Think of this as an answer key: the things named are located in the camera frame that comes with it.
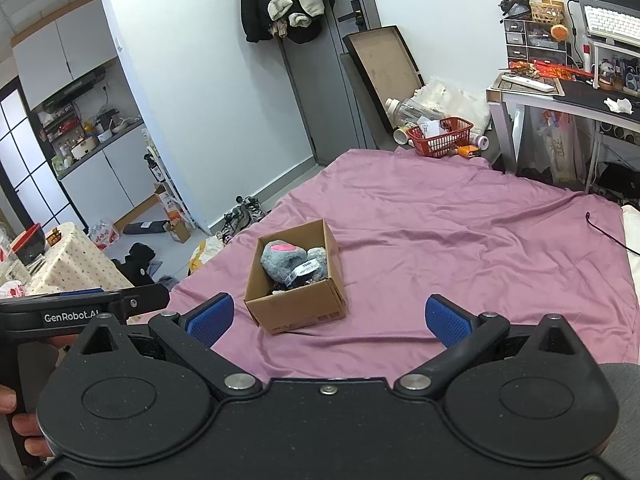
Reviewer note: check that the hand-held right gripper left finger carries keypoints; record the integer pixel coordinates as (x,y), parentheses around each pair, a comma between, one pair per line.
(210,321)

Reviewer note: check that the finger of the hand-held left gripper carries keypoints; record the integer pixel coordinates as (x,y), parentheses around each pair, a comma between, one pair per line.
(145,302)

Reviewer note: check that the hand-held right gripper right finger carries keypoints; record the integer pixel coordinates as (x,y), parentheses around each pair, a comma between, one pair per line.
(449,321)

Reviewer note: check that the grey-blue fluffy plush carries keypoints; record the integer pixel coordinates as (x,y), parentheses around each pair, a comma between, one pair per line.
(282,260)

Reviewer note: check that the person's left hand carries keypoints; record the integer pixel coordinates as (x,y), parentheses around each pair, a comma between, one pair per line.
(27,424)

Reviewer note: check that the grey-blue fluffy cloth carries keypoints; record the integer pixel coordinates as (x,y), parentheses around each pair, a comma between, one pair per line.
(166,281)

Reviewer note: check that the black clothes pile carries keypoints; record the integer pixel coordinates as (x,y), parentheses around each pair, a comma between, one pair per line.
(134,262)

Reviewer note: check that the table with dotted cloth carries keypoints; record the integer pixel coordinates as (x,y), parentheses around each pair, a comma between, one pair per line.
(75,265)

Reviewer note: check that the yellow white bag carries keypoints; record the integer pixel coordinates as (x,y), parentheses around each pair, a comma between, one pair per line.
(206,255)

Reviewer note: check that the dark flat parcel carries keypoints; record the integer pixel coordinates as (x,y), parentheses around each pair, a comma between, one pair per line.
(145,227)

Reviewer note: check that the red white plastic bag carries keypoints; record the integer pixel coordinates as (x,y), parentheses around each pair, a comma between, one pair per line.
(105,234)

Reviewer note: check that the small open cardboard box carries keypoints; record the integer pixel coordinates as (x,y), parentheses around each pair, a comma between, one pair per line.
(175,227)

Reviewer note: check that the pink bed sheet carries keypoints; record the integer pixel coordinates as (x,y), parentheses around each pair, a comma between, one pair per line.
(450,240)

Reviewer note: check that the red black bowl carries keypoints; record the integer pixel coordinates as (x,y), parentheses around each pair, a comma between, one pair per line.
(29,242)

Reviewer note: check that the pair of grey sneakers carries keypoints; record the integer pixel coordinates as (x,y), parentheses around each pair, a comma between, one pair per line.
(245,217)

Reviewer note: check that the white storage rack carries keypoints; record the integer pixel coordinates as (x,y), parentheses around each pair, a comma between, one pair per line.
(167,175)

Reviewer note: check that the black framed glass door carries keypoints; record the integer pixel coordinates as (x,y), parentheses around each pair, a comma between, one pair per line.
(35,160)

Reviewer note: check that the kitchen counter with cookware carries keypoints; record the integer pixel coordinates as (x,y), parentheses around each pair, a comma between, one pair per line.
(95,145)

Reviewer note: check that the red plastic basket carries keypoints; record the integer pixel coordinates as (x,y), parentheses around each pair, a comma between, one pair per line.
(440,140)

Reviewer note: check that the white bedding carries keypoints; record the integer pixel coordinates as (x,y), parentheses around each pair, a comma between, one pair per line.
(632,270)

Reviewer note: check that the paper cup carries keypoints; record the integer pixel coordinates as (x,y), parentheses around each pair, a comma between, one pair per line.
(401,136)

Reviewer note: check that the white paper bag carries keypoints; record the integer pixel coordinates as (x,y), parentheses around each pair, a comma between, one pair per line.
(562,150)

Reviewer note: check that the clear jar with white lid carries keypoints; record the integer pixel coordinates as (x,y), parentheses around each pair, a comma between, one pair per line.
(400,110)

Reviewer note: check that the pile of clear plastic bags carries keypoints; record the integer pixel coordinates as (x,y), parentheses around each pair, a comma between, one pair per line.
(455,97)

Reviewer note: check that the range hood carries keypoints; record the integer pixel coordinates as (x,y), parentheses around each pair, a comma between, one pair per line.
(75,87)

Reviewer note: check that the white desk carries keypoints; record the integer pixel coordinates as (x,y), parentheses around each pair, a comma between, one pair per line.
(565,100)

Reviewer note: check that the white power strip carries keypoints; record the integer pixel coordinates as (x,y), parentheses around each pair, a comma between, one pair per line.
(527,83)

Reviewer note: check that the dark grey door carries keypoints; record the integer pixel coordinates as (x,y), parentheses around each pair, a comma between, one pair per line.
(345,75)

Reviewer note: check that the crumpled white tissue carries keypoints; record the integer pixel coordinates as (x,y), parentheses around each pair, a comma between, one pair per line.
(619,105)

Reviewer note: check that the grey drawer organizer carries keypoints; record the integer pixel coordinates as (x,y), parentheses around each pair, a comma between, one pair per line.
(535,42)

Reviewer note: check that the orange ball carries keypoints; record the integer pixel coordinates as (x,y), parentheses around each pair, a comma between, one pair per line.
(559,32)

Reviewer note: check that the woven bamboo basket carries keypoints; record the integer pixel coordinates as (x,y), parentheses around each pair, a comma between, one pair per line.
(547,12)

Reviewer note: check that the hanging dark clothes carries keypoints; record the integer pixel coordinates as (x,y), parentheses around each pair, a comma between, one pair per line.
(280,0)

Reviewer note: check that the white keyboard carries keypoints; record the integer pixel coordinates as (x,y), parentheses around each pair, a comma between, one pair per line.
(612,22)

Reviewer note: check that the black picture frame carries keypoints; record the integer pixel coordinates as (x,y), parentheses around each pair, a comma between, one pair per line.
(382,70)

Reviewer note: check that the white wall cabinets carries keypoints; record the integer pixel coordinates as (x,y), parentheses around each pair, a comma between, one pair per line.
(65,50)

